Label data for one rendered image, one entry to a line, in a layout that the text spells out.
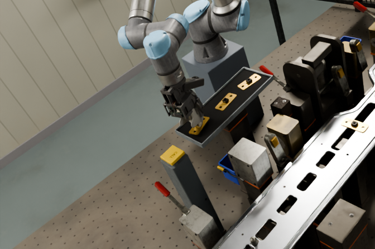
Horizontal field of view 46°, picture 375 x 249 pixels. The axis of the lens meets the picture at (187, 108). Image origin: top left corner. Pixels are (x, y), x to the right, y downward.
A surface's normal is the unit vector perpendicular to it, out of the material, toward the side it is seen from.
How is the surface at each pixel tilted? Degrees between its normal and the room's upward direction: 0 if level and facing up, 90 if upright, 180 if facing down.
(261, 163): 90
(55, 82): 90
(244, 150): 0
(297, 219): 0
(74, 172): 0
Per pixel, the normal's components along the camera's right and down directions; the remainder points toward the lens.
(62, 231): -0.33, -0.72
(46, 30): 0.55, 0.37
